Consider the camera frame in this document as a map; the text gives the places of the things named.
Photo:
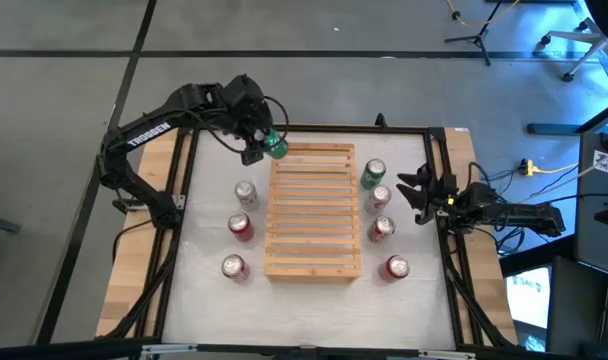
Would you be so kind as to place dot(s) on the silver Diet Coke can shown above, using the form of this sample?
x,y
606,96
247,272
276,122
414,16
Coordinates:
x,y
246,192
379,195

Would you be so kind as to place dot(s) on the monitor with white screen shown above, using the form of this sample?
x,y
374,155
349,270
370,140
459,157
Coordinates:
x,y
529,305

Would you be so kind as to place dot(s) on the red can with black script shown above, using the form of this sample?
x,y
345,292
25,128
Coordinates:
x,y
396,267

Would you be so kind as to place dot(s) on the yellow power strip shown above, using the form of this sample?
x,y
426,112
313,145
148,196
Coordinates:
x,y
528,168

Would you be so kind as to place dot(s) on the grey desk surface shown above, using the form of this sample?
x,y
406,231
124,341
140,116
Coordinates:
x,y
591,250

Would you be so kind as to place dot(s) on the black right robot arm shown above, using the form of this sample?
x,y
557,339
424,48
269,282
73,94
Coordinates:
x,y
524,215

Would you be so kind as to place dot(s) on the red Coca-Cola can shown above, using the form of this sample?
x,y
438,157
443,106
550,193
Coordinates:
x,y
234,266
383,227
240,225

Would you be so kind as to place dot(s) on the black aluminium table frame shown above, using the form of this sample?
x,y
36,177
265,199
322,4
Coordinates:
x,y
334,128

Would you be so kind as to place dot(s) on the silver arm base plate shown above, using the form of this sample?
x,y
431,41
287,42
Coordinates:
x,y
179,202

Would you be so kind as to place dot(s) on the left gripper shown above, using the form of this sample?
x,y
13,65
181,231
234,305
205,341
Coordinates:
x,y
244,107

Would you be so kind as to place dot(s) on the black crossbar with silver brackets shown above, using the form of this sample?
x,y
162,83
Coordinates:
x,y
84,350

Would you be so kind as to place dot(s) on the black desk leg bar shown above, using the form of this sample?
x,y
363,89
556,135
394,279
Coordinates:
x,y
554,129

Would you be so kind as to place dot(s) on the black tripod stand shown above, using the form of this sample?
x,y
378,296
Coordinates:
x,y
479,37

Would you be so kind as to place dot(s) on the small black clamp knob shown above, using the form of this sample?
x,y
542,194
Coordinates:
x,y
381,121

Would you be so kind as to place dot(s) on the white office chair base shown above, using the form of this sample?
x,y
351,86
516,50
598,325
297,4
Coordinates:
x,y
591,37

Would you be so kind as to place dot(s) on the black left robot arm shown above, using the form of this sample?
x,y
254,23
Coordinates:
x,y
144,135

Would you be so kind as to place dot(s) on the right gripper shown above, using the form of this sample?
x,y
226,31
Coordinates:
x,y
444,192

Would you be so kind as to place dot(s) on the white table mat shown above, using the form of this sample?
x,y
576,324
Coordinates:
x,y
309,315

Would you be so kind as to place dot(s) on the wooden slatted shelf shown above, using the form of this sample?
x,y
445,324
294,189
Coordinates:
x,y
311,272

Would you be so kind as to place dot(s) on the green Sprite can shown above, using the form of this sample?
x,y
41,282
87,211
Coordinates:
x,y
278,147
371,177

